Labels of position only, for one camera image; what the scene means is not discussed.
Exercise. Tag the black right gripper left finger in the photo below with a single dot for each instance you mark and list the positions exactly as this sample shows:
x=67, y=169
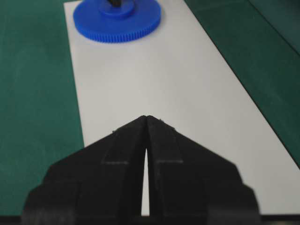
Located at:
x=101, y=184

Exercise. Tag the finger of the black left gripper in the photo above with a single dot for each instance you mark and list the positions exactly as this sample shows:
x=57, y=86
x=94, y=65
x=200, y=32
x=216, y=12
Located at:
x=115, y=3

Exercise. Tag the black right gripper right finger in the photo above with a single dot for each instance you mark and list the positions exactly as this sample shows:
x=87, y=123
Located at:
x=191, y=185

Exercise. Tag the large blue plastic gear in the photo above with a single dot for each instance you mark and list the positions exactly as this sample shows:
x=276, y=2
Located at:
x=101, y=21

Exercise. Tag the white rectangular board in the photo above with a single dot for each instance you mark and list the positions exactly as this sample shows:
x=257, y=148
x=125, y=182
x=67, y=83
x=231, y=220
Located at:
x=176, y=74

